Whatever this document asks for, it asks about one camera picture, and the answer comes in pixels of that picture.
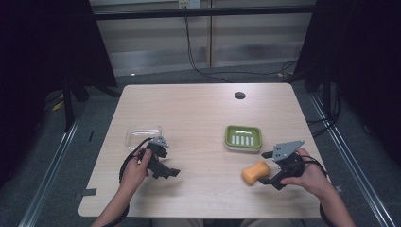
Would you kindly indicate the black metal stand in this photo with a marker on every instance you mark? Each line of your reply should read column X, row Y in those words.
column 67, row 107

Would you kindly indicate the grey floor tape strip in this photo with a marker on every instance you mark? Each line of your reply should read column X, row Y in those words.
column 85, row 192

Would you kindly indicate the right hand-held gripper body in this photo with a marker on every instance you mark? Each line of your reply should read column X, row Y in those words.
column 287, row 157

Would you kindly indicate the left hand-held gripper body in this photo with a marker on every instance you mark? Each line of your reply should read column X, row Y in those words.
column 155, row 153

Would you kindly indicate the white wall outlet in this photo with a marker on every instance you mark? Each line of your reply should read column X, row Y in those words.
column 189, row 3

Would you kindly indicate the person's left hand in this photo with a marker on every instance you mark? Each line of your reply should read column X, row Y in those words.
column 135, row 171

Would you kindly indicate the metal floor rail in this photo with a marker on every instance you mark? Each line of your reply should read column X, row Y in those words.
column 353, row 160
column 47, row 179

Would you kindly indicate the black horizontal bar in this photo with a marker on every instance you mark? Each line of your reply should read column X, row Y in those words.
column 201, row 12

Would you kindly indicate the dark round table grommet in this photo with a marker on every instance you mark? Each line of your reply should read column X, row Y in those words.
column 240, row 95

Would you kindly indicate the orange cylinder object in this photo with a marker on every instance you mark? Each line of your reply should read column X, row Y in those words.
column 255, row 172

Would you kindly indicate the black curtain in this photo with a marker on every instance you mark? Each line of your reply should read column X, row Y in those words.
column 34, row 63
column 362, row 63

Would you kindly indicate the green soap dish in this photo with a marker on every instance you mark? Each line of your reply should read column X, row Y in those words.
column 243, row 138

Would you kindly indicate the clear plastic box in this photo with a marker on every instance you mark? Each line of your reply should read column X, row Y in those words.
column 143, row 135

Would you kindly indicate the person's right hand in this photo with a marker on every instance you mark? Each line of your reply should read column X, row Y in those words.
column 310, row 179

